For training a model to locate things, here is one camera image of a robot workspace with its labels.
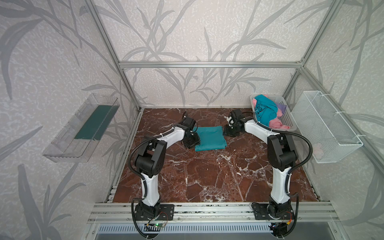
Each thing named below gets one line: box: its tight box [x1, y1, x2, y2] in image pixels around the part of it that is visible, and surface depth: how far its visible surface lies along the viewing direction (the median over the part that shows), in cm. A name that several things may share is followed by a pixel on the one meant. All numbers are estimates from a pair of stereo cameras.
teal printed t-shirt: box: [193, 125, 227, 152], surface depth 100 cm
